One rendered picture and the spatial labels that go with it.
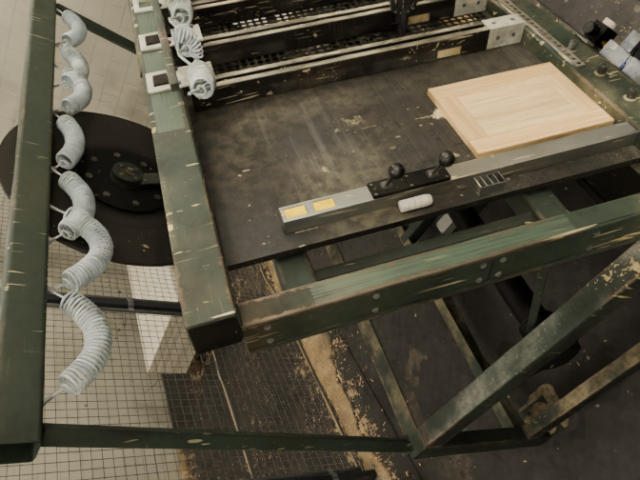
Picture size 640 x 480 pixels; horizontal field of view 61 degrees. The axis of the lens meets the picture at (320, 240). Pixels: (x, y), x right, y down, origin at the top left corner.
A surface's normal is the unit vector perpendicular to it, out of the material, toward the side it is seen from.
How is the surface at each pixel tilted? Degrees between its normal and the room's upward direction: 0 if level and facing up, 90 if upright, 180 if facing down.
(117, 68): 90
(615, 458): 0
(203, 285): 57
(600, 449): 0
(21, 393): 90
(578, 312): 0
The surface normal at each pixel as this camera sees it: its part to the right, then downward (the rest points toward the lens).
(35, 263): 0.48, -0.69
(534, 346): -0.83, -0.14
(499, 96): -0.04, -0.65
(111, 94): 0.37, 0.59
